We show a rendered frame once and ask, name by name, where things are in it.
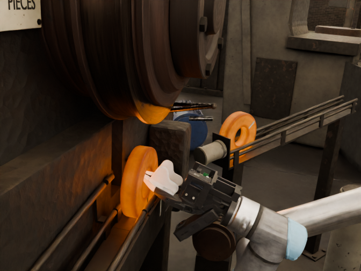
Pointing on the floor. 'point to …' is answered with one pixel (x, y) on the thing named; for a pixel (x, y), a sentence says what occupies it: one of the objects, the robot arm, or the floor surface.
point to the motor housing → (214, 247)
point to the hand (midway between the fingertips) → (143, 177)
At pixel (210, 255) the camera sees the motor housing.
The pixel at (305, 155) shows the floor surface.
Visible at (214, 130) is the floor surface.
